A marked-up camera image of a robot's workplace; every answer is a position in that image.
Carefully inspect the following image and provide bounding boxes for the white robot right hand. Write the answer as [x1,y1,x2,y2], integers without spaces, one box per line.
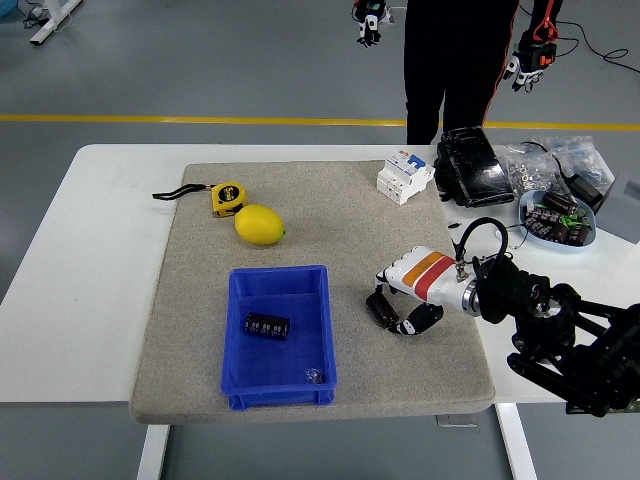
[372,245,476,337]

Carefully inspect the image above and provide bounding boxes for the person's left hand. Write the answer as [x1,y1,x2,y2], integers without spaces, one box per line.
[502,30,559,94]

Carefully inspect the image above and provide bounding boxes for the person's right hand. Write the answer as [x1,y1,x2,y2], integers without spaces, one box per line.
[353,0,386,49]

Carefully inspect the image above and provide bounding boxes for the dark battery printed sleeve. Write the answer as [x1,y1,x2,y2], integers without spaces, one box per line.
[529,207,565,237]

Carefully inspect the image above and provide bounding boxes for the blue plastic box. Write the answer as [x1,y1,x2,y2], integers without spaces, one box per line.
[220,265,339,411]

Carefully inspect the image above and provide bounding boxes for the grey box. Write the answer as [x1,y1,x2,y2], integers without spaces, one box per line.
[594,172,640,231]

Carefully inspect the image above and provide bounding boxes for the person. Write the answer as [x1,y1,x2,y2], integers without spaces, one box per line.
[402,0,566,146]

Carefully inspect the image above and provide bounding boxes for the white circuit breaker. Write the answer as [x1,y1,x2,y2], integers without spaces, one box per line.
[375,152,436,206]

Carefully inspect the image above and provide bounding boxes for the clear bag of blue parts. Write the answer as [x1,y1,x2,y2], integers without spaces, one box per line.
[532,134,616,191]

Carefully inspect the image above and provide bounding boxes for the clear bag of metal nuts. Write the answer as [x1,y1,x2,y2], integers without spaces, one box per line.
[502,142,564,194]

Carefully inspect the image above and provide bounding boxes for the grey-brown mat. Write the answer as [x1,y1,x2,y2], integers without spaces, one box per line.
[128,159,497,426]

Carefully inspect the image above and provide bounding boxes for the black glossy device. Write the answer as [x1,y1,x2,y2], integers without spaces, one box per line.
[433,126,516,208]

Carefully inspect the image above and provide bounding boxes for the black power adapter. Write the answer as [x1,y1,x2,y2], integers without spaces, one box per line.
[567,172,609,211]

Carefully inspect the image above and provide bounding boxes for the light blue bowl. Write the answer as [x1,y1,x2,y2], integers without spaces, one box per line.
[518,188,599,255]

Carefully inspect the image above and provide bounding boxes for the small green parts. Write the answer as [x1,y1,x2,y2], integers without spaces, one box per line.
[559,209,590,229]

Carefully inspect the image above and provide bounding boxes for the yellow lemon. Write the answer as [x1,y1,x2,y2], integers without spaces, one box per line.
[233,203,286,246]

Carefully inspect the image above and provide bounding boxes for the white table leg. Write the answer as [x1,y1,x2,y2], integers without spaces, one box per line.
[494,402,539,480]
[135,423,172,480]

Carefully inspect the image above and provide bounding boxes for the yellow tape measure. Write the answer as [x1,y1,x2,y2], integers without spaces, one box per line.
[152,182,249,219]

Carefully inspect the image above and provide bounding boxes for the dark desk control panel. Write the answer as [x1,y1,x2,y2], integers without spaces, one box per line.
[565,399,640,415]

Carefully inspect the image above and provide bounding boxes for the black floor cable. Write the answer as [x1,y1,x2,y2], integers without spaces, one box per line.
[557,17,640,76]

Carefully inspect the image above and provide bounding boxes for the small clear bracket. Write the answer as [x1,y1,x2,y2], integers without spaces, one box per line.
[435,413,479,429]

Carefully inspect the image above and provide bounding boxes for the white desk frame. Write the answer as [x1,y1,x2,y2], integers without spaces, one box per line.
[28,0,84,47]

